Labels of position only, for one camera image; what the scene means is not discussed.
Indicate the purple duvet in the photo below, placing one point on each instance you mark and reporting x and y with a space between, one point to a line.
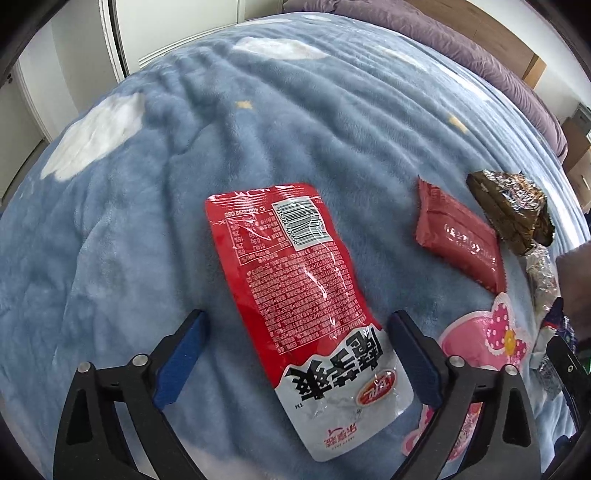
485 60

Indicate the pink flower snack packet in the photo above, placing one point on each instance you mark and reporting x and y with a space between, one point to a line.
471 337

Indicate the person's right forearm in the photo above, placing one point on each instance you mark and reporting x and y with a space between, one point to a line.
575 286

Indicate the wooden headboard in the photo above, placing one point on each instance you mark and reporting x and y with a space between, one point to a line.
508 41

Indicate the blue cloud print blanket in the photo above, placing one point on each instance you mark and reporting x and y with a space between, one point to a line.
184 207

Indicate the white wardrobe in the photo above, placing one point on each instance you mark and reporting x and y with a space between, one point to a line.
184 27

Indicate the brown foil snack packet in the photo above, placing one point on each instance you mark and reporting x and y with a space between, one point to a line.
508 207

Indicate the dark red snack packet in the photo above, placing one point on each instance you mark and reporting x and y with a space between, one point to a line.
457 235

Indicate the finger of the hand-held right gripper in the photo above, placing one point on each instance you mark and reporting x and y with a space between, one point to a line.
565 364

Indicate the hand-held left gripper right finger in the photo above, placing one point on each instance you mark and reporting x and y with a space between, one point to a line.
415 357

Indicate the large red and white snack packet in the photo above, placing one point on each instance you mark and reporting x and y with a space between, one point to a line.
295 277

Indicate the blue and white snack packet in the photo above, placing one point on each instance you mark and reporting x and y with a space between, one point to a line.
556 323

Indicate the wooden nightstand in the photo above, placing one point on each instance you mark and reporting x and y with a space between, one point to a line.
577 152

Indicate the clear crinkled snack wrapper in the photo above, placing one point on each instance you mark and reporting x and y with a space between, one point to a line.
542 277

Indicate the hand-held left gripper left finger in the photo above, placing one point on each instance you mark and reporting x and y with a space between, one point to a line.
182 355

